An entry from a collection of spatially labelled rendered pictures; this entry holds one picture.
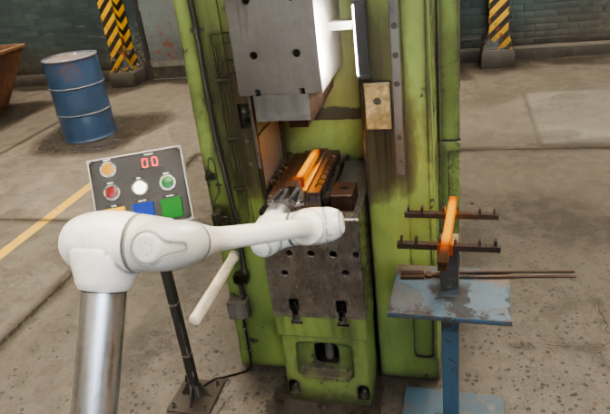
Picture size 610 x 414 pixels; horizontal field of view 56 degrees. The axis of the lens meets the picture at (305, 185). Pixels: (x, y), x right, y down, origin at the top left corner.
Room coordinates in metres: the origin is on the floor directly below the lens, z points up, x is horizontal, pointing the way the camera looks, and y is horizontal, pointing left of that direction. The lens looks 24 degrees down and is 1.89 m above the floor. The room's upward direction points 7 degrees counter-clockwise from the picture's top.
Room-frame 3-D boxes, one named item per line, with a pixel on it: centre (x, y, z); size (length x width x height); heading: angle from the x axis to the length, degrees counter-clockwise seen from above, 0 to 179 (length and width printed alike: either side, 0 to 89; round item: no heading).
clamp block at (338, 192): (1.95, -0.14, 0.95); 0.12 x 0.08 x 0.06; 164
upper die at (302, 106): (2.15, -0.01, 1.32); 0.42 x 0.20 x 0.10; 164
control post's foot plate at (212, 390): (2.02, 0.61, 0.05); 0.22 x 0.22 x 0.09; 74
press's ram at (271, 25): (2.13, -0.05, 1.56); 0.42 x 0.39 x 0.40; 164
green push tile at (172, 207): (1.91, 0.49, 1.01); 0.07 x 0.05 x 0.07; 99
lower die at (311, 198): (2.15, -0.01, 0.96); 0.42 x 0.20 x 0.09; 164
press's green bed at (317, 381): (2.14, -0.07, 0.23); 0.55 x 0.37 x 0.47; 164
